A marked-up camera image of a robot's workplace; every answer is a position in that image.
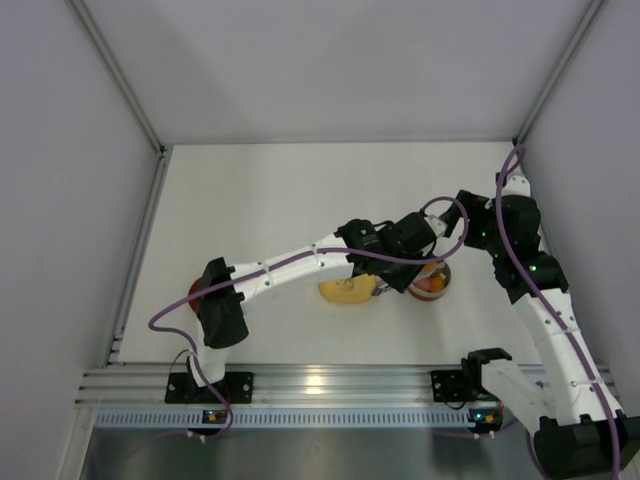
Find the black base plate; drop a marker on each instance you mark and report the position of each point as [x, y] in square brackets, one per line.
[235, 388]
[449, 386]

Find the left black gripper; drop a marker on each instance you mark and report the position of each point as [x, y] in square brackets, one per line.
[395, 273]

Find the aluminium mounting rail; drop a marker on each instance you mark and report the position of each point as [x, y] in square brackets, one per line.
[294, 386]

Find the slotted cable duct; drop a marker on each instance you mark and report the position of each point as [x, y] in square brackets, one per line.
[295, 418]

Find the yellow food container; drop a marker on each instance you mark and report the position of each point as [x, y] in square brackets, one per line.
[348, 291]

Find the aluminium frame post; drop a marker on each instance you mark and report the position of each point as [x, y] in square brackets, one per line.
[560, 67]
[82, 14]

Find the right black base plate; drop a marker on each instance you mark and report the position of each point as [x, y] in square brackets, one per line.
[449, 386]

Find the orange fish cookie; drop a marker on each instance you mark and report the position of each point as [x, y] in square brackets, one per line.
[437, 283]

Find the left aluminium frame post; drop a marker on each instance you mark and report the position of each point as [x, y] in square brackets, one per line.
[82, 14]

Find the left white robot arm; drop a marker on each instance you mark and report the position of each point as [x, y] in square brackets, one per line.
[393, 252]

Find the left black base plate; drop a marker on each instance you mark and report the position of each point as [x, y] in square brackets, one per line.
[235, 388]

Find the right aluminium frame post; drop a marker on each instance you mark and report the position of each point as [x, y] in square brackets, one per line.
[560, 67]

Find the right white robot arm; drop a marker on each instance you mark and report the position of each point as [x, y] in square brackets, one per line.
[576, 425]

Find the round metal lunch box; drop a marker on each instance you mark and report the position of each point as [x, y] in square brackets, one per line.
[419, 288]

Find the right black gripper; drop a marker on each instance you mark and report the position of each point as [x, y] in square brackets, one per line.
[460, 209]

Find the metal tongs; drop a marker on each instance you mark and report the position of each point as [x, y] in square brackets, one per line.
[379, 289]

